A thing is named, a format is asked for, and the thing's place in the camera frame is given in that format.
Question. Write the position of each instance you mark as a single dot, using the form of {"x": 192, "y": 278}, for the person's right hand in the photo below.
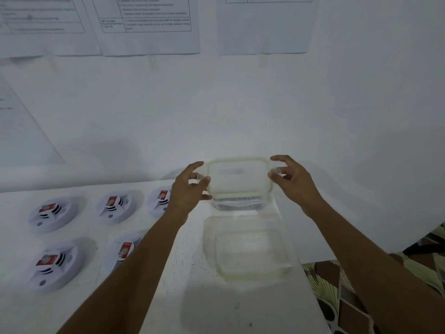
{"x": 299, "y": 187}

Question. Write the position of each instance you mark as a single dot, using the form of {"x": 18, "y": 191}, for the person's left hand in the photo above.
{"x": 182, "y": 201}

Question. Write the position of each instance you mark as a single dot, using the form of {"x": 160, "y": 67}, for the white smoke detector red label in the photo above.
{"x": 52, "y": 215}
{"x": 159, "y": 201}
{"x": 54, "y": 267}
{"x": 123, "y": 252}
{"x": 115, "y": 206}

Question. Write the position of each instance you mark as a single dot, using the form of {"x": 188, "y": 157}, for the person's left forearm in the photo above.
{"x": 132, "y": 281}

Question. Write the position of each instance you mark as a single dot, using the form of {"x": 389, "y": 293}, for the person's right forearm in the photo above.
{"x": 365, "y": 267}

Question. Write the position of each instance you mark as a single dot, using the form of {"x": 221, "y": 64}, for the green brown patterned floor mat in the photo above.
{"x": 326, "y": 285}

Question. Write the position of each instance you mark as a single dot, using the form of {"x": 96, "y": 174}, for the black bar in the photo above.
{"x": 424, "y": 248}

